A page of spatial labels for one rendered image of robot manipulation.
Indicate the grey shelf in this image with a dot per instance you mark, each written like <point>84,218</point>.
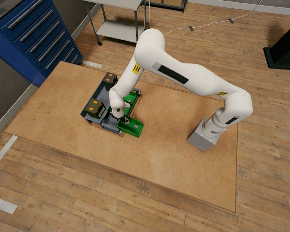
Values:
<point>106,121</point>

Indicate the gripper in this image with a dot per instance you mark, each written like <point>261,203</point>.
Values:
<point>122,119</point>

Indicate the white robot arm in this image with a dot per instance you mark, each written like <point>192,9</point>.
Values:
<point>150,55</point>

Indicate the green bin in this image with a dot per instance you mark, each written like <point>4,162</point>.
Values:
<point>129,129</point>
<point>132,97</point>
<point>127,110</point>

